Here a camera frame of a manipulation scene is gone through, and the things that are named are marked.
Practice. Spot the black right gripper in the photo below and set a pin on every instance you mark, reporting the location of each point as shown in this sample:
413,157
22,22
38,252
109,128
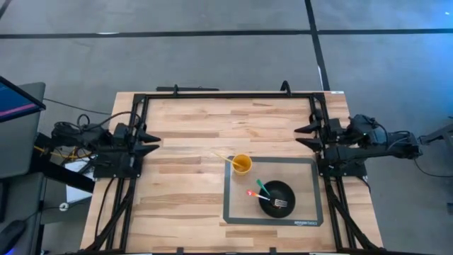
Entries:
334,132

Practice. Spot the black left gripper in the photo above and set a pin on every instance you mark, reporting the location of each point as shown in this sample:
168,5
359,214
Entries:
125,140

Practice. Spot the yellow plastic cup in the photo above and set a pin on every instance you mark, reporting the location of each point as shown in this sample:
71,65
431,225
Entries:
244,170

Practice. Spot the yellow chopstick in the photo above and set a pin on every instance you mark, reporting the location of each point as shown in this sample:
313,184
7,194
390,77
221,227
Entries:
226,160

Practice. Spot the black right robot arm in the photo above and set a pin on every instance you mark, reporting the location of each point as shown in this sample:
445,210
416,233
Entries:
371,152

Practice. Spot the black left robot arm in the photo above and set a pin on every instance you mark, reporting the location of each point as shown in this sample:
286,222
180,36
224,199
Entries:
88,136

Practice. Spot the black curved clamp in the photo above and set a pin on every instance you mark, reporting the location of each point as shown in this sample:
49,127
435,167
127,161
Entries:
285,86

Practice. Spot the black bowl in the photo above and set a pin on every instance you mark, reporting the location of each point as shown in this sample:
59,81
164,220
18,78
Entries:
283,191

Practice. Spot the grey-bordered baking mat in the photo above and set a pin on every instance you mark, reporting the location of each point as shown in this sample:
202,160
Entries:
244,216

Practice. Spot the black stand leg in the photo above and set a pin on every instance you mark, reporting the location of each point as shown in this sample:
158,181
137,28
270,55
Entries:
439,136

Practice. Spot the tilted computer monitor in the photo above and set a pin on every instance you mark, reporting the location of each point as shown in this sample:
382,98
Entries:
17,102

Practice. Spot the black aluminium table frame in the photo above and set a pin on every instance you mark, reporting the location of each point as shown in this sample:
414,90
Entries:
230,95

